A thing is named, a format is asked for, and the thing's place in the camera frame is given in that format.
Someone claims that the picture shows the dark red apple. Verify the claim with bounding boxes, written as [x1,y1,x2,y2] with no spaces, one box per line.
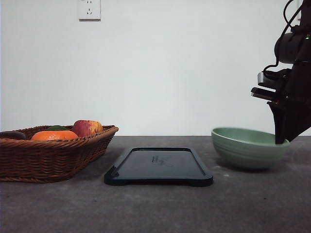
[0,131,26,140]

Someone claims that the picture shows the brown wicker basket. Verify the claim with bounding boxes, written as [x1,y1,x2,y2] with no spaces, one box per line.
[0,125,119,183]

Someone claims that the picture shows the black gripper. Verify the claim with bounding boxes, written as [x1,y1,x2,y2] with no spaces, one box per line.
[251,60,311,144]

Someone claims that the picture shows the white wall socket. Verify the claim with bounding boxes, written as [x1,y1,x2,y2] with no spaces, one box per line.
[78,0,102,23]

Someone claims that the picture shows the orange mandarin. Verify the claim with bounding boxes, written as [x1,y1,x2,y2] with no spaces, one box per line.
[31,131,79,141]

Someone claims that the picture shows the black cable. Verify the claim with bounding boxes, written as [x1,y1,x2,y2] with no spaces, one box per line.
[262,0,302,73]

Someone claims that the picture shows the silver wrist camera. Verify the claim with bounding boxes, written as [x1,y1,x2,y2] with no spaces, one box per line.
[258,72,265,86]

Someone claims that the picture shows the green lime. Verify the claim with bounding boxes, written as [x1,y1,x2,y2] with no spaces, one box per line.
[47,125,70,131]

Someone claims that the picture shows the dark blue tray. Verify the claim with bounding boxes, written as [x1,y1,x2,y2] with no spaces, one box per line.
[104,147,214,186]

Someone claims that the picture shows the green ceramic bowl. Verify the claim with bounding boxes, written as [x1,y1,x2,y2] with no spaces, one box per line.
[211,127,291,169]

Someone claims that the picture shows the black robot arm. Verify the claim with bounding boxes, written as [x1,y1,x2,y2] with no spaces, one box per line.
[251,0,311,144]

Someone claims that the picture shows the red yellow apple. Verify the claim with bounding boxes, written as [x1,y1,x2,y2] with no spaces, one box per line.
[71,120,104,137]

